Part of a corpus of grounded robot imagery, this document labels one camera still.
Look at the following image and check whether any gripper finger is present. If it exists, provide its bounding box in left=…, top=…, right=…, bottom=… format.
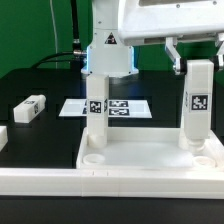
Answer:
left=214, top=32, right=224, bottom=71
left=165, top=37, right=187, bottom=75

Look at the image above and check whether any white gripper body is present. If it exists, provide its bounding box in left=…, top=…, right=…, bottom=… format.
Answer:
left=118, top=0, right=224, bottom=46

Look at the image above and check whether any white desk top tray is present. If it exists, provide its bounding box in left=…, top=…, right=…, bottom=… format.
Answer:
left=76, top=127, right=224, bottom=171

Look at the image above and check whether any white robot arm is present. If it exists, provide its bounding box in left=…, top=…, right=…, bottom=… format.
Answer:
left=82, top=0, right=224, bottom=77

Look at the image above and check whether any tag sheet on table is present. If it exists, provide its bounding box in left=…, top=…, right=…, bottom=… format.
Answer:
left=59, top=99, right=152, bottom=118

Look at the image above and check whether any white front fence bar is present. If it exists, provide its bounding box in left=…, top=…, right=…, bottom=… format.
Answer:
left=0, top=168, right=224, bottom=199

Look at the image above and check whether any white left fence piece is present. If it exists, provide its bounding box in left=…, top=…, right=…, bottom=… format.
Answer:
left=0, top=126, right=8, bottom=151

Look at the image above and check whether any black cable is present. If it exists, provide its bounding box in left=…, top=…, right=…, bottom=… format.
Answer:
left=30, top=0, right=88, bottom=70

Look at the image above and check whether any white cable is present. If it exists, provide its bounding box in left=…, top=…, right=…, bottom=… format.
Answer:
left=49, top=0, right=60, bottom=70

